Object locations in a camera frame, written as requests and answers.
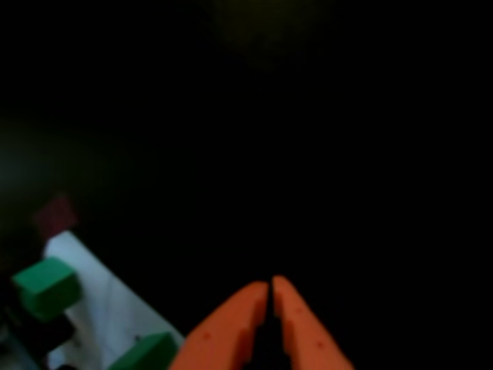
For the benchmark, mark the green cube with circle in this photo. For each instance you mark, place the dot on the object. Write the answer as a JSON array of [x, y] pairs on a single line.
[[148, 352], [46, 289]]

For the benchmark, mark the white numbered grid paper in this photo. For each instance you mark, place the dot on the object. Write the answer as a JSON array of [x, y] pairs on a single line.
[[111, 304]]

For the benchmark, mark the small dark red cube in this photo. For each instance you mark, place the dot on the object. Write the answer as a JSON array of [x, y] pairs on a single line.
[[54, 217]]

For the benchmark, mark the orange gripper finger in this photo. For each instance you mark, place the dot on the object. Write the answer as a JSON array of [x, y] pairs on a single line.
[[219, 335], [304, 335]]

